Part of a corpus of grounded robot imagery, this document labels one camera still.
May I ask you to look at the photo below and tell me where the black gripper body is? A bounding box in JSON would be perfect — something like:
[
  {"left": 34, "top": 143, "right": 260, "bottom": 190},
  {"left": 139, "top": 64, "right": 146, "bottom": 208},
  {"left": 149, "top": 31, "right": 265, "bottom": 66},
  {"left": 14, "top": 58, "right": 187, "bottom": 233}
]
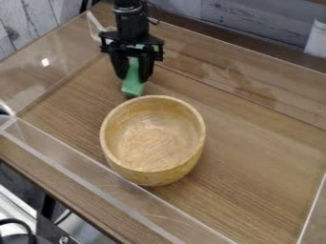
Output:
[{"left": 98, "top": 7, "right": 165, "bottom": 62}]

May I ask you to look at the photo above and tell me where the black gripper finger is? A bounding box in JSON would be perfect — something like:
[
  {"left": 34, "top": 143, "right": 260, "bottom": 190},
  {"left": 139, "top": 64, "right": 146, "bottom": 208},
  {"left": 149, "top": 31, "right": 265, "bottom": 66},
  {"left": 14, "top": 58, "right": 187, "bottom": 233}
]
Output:
[
  {"left": 110, "top": 51, "right": 130, "bottom": 79},
  {"left": 139, "top": 54, "right": 154, "bottom": 83}
]

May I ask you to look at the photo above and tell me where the green rectangular block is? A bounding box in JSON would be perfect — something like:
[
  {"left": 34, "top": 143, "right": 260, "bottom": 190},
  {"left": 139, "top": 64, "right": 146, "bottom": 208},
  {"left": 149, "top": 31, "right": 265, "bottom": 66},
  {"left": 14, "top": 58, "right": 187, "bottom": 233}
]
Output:
[{"left": 122, "top": 58, "right": 146, "bottom": 97}]

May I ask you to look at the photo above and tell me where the brown wooden bowl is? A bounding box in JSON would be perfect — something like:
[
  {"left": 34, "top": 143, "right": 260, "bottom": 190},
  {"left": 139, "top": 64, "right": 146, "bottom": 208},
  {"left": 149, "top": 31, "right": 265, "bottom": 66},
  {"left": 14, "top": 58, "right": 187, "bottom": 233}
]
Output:
[{"left": 99, "top": 95, "right": 206, "bottom": 186}]

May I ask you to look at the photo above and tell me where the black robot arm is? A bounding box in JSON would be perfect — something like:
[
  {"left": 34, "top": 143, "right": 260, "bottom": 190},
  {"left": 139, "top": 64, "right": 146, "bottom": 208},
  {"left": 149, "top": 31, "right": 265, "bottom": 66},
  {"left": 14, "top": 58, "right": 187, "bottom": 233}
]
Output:
[{"left": 98, "top": 0, "right": 165, "bottom": 83}]

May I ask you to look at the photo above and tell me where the white cylindrical container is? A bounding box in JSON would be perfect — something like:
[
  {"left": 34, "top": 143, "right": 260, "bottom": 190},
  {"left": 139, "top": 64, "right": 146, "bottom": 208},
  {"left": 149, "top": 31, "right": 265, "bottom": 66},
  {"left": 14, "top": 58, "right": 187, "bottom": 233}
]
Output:
[{"left": 305, "top": 16, "right": 326, "bottom": 59}]

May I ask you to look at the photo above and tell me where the clear acrylic tray wall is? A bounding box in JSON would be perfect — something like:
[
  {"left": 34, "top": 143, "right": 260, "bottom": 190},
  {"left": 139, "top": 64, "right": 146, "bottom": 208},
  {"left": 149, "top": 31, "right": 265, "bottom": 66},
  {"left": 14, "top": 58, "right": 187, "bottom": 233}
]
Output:
[{"left": 0, "top": 17, "right": 326, "bottom": 244}]

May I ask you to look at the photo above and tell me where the black table leg bracket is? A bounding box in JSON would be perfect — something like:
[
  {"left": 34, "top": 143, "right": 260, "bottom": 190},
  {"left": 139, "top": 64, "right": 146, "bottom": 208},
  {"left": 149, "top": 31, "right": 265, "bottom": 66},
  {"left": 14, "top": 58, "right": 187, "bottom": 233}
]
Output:
[{"left": 36, "top": 194, "right": 81, "bottom": 244}]

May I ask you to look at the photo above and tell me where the black cable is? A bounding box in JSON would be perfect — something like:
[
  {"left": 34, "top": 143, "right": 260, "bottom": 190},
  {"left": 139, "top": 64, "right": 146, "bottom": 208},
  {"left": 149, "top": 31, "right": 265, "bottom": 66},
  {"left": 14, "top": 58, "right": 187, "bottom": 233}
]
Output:
[{"left": 0, "top": 218, "right": 38, "bottom": 244}]

